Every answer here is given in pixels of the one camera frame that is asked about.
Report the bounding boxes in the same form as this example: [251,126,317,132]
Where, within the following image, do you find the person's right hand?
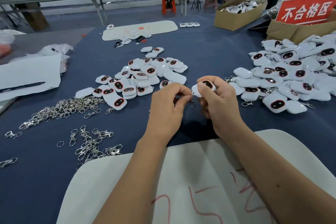
[196,76,247,138]

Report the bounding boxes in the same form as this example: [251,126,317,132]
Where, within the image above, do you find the person's left hand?
[144,83,194,143]

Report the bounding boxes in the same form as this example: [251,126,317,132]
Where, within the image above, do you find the white tag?
[191,79,217,98]

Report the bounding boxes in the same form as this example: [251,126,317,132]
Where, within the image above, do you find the person's right forearm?
[226,124,336,224]

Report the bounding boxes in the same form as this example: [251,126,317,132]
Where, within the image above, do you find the person's left forearm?
[93,136,176,224]

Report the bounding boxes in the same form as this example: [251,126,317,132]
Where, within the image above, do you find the white foam board red marks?
[57,129,336,224]

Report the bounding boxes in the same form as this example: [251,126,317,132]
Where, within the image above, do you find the long white foam board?
[102,20,179,42]

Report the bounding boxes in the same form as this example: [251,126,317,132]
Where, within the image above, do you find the open cardboard box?
[213,0,270,32]

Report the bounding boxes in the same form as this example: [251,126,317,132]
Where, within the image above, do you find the flat brown cardboard box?
[266,19,336,44]

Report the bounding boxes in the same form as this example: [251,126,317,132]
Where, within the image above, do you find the red plastic stool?
[161,0,177,14]

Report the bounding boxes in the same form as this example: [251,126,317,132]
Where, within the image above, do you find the red sign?
[275,0,336,25]

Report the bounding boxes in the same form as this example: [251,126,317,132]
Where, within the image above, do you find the white paper sheet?
[0,55,63,102]

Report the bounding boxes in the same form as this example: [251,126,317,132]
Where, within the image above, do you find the black pen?
[0,82,46,94]

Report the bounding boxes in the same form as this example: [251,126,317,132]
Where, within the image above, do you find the orange bag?
[0,44,11,59]

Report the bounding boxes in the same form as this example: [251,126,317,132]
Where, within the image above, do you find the white plastic bag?
[0,28,24,44]

